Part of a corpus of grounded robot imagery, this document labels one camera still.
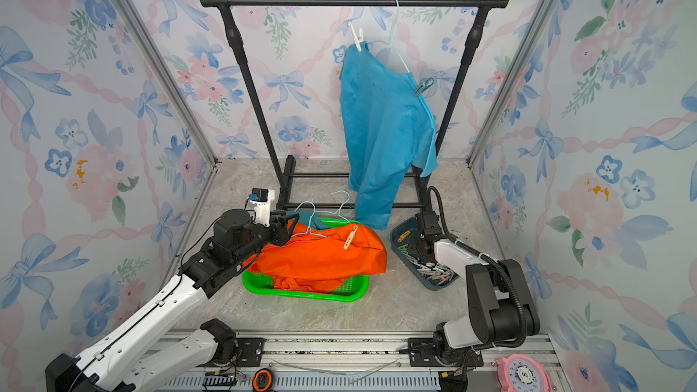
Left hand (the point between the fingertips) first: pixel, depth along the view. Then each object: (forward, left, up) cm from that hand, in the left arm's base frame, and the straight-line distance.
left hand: (293, 213), depth 74 cm
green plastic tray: (-11, +13, -23) cm, 29 cm away
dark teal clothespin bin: (-7, -42, -24) cm, 49 cm away
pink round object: (-34, -59, -20) cm, 71 cm away
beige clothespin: (-1, -15, -11) cm, 19 cm away
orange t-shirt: (-6, -7, -15) cm, 18 cm away
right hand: (+3, -39, -24) cm, 46 cm away
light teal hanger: (+3, -3, -10) cm, 11 cm away
